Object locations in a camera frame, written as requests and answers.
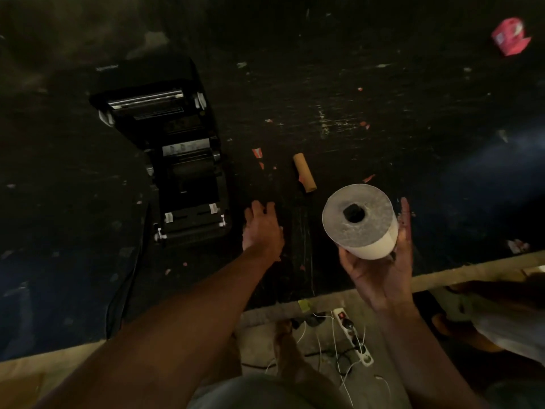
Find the person's left hand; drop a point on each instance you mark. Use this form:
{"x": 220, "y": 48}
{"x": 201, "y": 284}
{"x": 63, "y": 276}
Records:
{"x": 262, "y": 234}

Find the person's right hand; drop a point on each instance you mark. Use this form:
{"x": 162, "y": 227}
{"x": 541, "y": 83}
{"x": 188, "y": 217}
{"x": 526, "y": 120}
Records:
{"x": 383, "y": 279}

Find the person's right thumb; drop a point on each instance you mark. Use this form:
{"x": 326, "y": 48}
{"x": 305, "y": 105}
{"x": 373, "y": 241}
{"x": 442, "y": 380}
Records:
{"x": 405, "y": 227}

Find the person's left thumb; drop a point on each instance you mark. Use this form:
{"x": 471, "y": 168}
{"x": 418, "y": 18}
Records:
{"x": 279, "y": 232}

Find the white paper label roll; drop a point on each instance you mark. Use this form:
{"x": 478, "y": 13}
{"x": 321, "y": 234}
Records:
{"x": 360, "y": 221}

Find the person's right forearm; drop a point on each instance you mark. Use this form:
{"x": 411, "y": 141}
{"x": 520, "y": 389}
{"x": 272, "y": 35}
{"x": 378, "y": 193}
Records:
{"x": 421, "y": 362}

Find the person's left forearm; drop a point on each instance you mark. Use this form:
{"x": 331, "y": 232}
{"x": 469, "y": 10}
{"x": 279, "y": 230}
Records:
{"x": 179, "y": 332}

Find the brown cardboard tube core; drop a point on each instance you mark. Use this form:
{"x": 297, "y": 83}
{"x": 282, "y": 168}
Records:
{"x": 304, "y": 172}

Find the yellow paper tag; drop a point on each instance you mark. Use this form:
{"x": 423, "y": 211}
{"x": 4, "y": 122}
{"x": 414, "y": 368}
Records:
{"x": 305, "y": 305}

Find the red paper scrap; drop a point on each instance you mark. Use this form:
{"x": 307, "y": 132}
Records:
{"x": 257, "y": 153}

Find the black power adapter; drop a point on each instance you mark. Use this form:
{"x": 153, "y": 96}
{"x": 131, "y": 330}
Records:
{"x": 313, "y": 321}

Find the white paper scrap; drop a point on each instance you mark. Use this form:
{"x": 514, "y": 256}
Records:
{"x": 516, "y": 246}

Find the white power strip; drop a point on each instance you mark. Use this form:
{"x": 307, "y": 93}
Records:
{"x": 355, "y": 338}

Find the person's leg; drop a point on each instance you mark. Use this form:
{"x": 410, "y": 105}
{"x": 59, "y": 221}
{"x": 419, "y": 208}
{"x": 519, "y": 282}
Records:
{"x": 293, "y": 357}

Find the black label printer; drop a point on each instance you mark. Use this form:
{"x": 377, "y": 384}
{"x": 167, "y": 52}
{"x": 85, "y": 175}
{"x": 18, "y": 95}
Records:
{"x": 170, "y": 140}

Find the grey shorts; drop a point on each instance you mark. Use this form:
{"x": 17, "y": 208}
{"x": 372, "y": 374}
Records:
{"x": 264, "y": 394}

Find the crumpled pink packet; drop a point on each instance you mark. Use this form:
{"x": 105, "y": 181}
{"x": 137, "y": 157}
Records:
{"x": 510, "y": 36}

